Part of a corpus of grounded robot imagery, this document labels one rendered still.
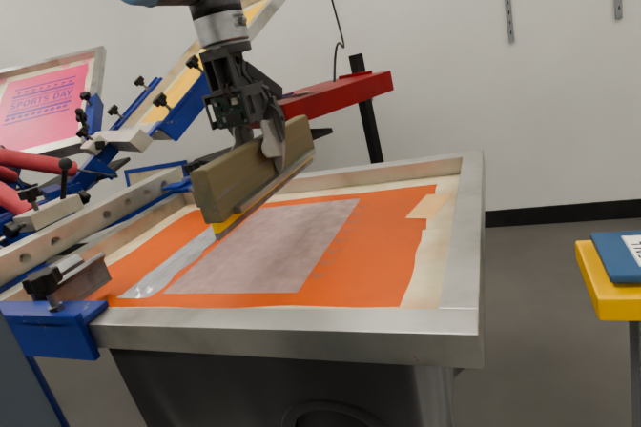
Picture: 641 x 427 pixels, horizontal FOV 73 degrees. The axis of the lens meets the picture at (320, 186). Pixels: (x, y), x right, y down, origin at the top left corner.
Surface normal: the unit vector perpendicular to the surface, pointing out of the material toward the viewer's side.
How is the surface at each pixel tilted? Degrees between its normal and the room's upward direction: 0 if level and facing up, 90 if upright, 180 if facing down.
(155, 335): 90
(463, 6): 90
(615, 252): 0
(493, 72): 90
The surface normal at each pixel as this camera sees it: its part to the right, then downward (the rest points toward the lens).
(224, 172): 0.92, -0.11
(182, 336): -0.33, 0.35
